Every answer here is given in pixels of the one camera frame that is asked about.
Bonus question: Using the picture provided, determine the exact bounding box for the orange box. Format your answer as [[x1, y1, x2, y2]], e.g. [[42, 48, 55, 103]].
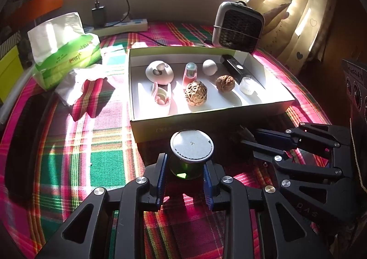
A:
[[8, 0, 64, 28]]

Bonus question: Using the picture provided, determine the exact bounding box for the small white round jar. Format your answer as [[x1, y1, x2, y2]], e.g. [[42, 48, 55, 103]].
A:
[[239, 76, 256, 95]]

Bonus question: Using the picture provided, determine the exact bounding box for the pale mushroom-shaped ball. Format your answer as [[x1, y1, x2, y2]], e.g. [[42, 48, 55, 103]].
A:
[[202, 59, 218, 76]]

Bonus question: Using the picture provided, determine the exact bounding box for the green stand with round top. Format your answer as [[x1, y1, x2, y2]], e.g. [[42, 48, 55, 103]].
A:
[[169, 129, 215, 181]]

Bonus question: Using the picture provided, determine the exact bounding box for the black rectangular device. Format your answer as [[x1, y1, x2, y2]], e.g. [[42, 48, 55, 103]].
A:
[[220, 55, 247, 83]]

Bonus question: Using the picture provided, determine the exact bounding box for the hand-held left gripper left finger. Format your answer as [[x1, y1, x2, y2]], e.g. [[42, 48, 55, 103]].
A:
[[36, 153, 168, 259]]

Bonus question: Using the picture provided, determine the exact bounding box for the pink ringed clip holder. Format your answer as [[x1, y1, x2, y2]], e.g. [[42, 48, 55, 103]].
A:
[[151, 82, 172, 107]]

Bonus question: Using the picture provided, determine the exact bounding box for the yellow-green box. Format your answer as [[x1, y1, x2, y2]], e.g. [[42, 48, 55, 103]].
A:
[[0, 47, 23, 104]]

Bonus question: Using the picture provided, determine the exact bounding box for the white power strip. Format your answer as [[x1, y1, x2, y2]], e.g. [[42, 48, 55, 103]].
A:
[[93, 19, 148, 36]]

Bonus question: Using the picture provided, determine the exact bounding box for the smooth brown walnut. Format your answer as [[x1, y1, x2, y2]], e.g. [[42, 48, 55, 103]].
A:
[[216, 75, 236, 92]]

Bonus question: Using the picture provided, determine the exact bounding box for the small grey fan heater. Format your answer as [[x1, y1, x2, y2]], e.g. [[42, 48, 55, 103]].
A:
[[211, 1, 265, 53]]

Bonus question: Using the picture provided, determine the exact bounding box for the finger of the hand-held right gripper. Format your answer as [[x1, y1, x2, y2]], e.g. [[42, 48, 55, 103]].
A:
[[254, 122, 352, 159], [241, 140, 360, 221]]

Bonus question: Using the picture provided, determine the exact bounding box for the striped box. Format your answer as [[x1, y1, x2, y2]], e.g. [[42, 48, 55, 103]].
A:
[[0, 32, 20, 60]]

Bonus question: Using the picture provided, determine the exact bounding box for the black looped charger cable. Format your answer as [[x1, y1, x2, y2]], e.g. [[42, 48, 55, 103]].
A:
[[95, 0, 130, 25]]

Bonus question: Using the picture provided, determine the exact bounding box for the crumpled white tissue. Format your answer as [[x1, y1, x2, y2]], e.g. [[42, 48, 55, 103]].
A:
[[54, 64, 108, 106]]

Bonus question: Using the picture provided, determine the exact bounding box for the shallow green cardboard box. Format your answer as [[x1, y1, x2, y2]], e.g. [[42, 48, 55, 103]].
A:
[[128, 47, 296, 145]]

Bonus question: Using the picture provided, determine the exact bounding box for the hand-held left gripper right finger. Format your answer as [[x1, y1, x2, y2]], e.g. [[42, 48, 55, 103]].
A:
[[203, 160, 333, 259]]

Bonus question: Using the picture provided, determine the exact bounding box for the green tissue pack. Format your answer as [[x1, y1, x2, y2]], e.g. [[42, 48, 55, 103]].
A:
[[28, 12, 102, 91]]

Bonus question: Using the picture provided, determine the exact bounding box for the knobbly spiky walnut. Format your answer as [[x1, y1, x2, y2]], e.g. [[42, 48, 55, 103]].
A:
[[184, 80, 208, 107]]

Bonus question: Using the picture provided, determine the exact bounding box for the black charger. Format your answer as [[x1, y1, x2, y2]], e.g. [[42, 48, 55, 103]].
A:
[[92, 6, 106, 28]]

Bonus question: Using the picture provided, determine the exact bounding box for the pink tape dispenser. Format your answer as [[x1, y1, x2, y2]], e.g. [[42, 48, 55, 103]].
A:
[[183, 63, 198, 87]]

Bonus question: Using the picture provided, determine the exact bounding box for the plaid tablecloth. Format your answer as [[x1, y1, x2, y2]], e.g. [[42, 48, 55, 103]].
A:
[[0, 21, 330, 259]]

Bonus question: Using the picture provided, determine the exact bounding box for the cream heart-print curtain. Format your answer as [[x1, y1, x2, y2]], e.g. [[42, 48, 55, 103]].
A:
[[248, 0, 345, 76]]

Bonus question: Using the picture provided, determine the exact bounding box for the panda face dome toy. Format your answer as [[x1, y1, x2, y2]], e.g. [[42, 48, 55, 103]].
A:
[[146, 60, 174, 85]]

